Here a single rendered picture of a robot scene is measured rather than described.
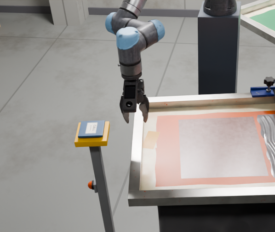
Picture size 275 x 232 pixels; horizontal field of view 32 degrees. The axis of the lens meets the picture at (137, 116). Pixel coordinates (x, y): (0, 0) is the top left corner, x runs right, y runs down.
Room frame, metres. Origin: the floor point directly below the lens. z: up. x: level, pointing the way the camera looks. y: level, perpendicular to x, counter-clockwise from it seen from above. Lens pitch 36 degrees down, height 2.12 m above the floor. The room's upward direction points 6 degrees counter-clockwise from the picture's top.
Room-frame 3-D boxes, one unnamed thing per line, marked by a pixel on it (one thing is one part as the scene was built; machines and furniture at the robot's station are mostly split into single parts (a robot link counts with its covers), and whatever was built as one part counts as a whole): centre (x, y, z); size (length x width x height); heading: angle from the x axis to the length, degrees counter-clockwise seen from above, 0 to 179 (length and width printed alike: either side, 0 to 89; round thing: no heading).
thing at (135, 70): (1.40, 0.01, 1.30); 0.08 x 0.08 x 0.05
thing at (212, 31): (2.00, -0.43, 0.60); 0.18 x 0.18 x 1.20; 73
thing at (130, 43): (1.40, 0.00, 1.38); 0.09 x 0.08 x 0.11; 134
